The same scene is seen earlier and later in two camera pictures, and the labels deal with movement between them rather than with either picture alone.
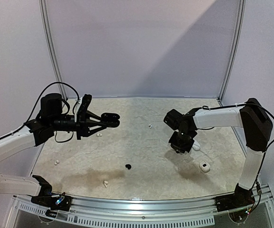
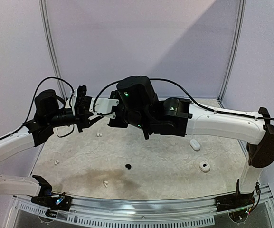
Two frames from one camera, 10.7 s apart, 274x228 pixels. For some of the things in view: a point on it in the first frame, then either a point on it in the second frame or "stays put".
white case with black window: x=204 y=166 stays put
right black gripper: x=181 y=146 to x=115 y=114
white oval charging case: x=196 y=146 stays put
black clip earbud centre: x=128 y=166 stays put
